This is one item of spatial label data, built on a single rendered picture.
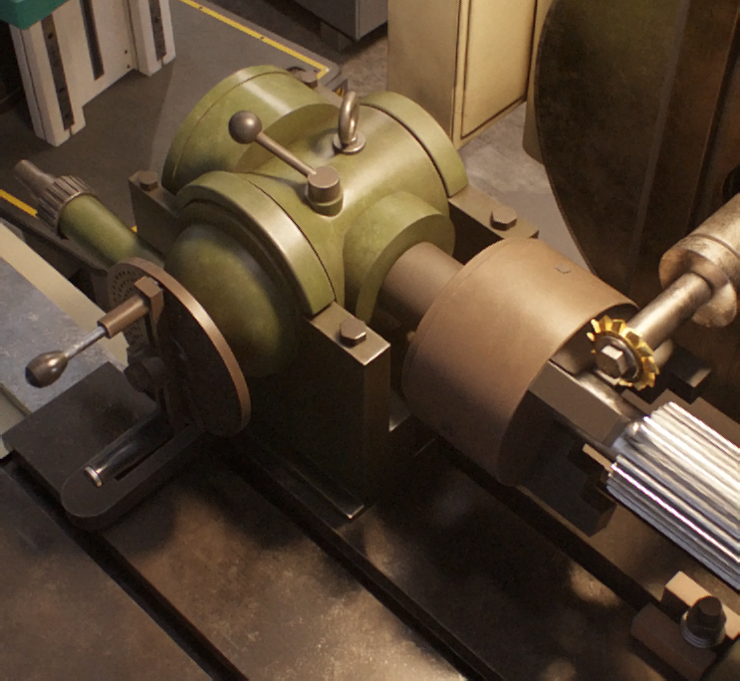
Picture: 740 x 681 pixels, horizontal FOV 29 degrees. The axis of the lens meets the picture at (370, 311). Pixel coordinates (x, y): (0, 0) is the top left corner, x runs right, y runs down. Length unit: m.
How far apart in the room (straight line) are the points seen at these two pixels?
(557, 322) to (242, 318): 0.28
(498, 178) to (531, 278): 1.97
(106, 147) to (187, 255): 1.52
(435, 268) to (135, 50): 1.73
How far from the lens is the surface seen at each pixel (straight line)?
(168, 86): 2.89
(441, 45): 1.48
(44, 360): 1.17
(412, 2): 1.48
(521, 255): 1.19
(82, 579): 1.37
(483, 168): 3.16
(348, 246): 1.25
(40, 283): 2.01
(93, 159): 2.75
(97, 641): 1.34
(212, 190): 1.24
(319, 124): 1.36
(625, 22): 1.28
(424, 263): 1.25
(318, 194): 1.24
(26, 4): 2.28
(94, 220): 1.37
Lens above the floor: 2.16
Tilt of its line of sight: 49 degrees down
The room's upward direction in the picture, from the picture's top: straight up
